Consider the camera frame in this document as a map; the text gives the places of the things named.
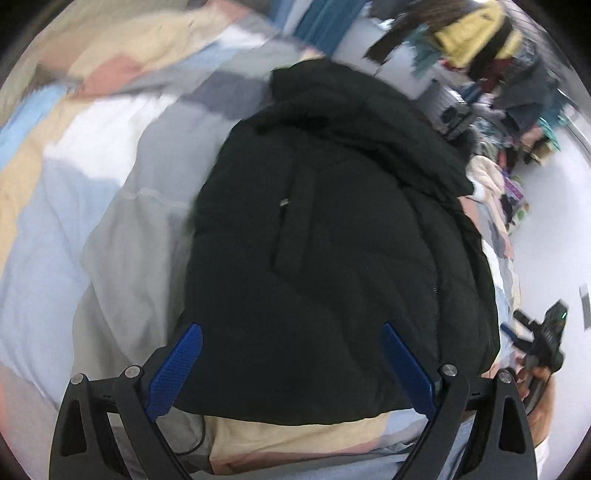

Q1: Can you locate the black puffer jacket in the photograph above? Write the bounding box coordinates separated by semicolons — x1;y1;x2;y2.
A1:
178;60;502;426

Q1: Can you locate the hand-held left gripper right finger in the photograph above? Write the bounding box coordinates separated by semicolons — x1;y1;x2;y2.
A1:
379;323;539;480

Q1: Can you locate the black cable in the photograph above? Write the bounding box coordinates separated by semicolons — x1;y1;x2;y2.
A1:
177;414;209;456

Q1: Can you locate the patchwork pastel bed blanket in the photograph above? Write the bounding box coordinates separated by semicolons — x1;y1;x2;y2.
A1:
0;0;523;477

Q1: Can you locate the green clip sock hanger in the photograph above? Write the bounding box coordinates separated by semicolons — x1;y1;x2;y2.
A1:
537;117;567;158

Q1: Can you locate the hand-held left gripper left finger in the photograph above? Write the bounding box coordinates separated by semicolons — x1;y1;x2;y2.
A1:
50;323;204;480

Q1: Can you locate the pile of mixed clothes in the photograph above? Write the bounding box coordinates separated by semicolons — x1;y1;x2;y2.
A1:
465;115;533;228

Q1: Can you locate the blue denim jacket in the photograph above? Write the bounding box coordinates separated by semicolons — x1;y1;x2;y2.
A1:
493;50;565;136

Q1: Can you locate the brown plaid hanging coat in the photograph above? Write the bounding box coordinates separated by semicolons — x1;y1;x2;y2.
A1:
364;0;445;65

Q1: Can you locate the silver suitcase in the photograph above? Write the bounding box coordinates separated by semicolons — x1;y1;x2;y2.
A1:
433;87;477;140

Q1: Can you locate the grey wall plate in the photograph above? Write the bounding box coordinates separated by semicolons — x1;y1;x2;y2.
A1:
579;283;591;331

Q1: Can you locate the blue curtain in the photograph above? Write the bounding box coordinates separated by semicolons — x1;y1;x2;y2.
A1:
295;0;366;52

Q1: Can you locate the yellow fleece jacket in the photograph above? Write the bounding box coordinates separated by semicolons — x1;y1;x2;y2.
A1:
436;2;525;68

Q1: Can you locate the person's right hand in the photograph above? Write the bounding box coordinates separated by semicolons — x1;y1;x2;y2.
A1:
514;355;555;432

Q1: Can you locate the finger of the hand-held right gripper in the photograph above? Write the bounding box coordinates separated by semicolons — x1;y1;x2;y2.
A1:
513;309;541;334
500;322;533;352

